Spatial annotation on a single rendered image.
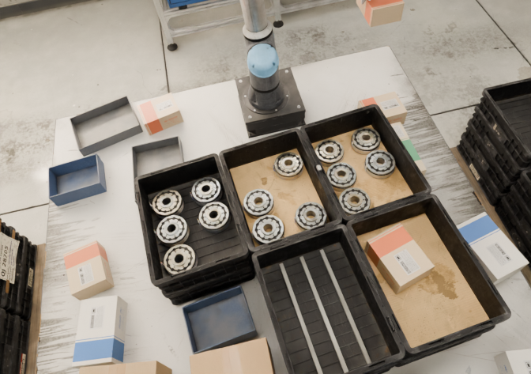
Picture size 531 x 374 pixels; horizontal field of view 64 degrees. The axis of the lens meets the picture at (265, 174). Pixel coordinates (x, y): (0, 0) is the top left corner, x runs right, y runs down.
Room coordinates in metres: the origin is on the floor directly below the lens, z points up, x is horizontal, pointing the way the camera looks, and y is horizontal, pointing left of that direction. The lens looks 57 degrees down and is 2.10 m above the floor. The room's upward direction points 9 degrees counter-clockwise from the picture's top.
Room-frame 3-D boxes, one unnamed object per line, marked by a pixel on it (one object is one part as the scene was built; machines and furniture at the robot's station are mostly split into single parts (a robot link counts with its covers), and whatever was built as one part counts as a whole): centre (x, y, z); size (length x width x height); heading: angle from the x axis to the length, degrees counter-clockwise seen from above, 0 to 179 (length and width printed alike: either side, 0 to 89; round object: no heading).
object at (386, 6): (1.35, -0.53, 1.08); 0.16 x 0.12 x 0.07; 5
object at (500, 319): (0.38, -0.40, 0.92); 0.40 x 0.30 x 0.02; 10
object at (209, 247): (0.67, 0.26, 0.87); 0.40 x 0.30 x 0.11; 10
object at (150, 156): (1.00, 0.42, 0.73); 0.27 x 0.20 x 0.05; 5
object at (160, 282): (0.67, 0.26, 0.92); 0.40 x 0.30 x 0.02; 10
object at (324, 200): (0.72, -0.03, 0.87); 0.40 x 0.30 x 0.11; 10
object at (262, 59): (1.23, -0.06, 0.97); 0.13 x 0.12 x 0.14; 178
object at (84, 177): (1.01, 0.75, 0.74); 0.20 x 0.15 x 0.07; 100
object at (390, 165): (0.79, -0.40, 0.86); 0.10 x 0.10 x 0.01
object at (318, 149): (0.87, -0.24, 0.86); 0.10 x 0.10 x 0.01
